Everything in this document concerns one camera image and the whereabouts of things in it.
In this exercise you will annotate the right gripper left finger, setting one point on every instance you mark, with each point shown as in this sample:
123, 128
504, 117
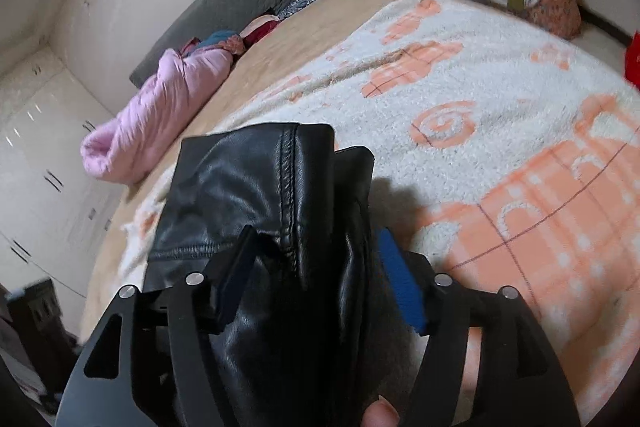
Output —
150, 361

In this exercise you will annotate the red pink pillow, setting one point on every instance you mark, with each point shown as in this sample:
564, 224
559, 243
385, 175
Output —
258, 29

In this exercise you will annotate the pink rolled quilt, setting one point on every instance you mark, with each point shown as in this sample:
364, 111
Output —
127, 148

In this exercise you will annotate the right hand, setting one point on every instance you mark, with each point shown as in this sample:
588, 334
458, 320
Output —
380, 414

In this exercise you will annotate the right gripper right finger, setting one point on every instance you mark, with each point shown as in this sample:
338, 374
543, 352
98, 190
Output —
520, 381

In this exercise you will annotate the white wardrobe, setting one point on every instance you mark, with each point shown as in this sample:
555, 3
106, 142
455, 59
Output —
53, 215

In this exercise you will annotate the black leather jacket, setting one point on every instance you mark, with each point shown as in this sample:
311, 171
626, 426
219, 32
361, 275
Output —
317, 337

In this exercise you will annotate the white orange patterned blanket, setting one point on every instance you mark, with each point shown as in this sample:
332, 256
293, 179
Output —
504, 155

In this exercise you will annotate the dark floral fabric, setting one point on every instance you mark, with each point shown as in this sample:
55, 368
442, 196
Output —
293, 8

